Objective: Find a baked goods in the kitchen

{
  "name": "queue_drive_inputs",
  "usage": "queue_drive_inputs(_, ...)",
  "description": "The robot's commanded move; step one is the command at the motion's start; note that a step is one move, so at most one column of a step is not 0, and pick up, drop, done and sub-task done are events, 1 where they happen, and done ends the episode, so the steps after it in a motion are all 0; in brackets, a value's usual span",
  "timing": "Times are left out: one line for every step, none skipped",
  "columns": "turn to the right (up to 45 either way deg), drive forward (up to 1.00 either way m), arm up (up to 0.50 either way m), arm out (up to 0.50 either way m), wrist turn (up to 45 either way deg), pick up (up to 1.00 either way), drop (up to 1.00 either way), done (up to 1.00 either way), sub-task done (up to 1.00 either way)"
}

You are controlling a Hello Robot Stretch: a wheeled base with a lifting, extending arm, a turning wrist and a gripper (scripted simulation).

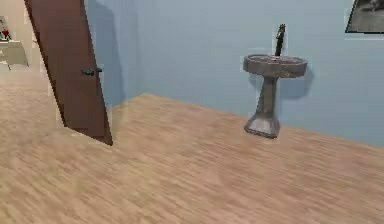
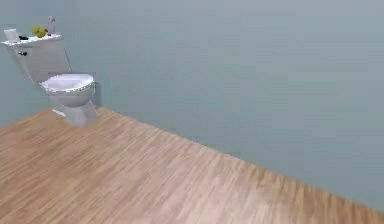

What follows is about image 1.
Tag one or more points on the dark sink faucet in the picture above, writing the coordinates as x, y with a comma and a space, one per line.
280, 38

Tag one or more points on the brown room door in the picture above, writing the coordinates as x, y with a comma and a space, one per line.
73, 50

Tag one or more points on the pale white table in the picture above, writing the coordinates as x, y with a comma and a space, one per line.
15, 53

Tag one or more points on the picture with red spot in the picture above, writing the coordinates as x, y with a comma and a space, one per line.
4, 30

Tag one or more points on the grey pedestal sink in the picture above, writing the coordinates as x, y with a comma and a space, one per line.
270, 86

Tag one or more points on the black framed wall picture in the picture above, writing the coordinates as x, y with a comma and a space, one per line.
366, 16

